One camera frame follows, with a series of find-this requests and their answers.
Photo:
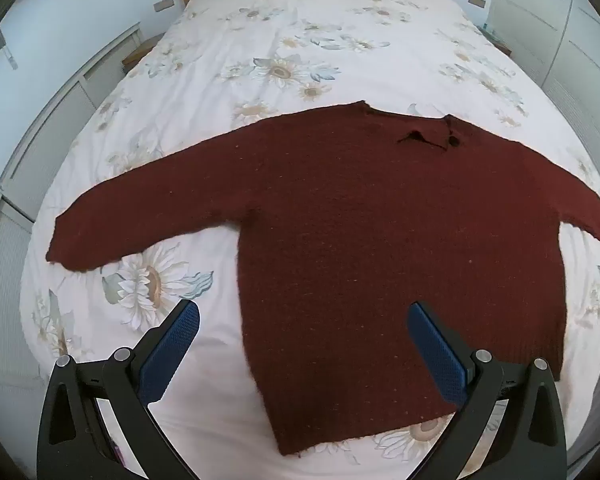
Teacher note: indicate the white low cabinet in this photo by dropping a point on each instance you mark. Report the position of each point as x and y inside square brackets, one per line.
[55, 125]

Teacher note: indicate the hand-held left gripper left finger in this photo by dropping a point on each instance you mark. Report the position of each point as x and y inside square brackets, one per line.
[172, 345]

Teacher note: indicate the dark red knitted sweater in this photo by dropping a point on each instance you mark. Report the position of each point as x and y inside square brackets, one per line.
[355, 235]

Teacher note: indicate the wall switch plate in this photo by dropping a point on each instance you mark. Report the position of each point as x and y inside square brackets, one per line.
[476, 1]
[163, 4]

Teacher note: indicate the white floral duvet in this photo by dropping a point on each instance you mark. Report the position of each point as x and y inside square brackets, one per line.
[280, 35]

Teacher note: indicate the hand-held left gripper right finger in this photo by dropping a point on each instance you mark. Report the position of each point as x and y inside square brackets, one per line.
[437, 355]

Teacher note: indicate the wooden nightstand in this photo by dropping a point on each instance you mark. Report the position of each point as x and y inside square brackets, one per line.
[497, 40]
[136, 55]

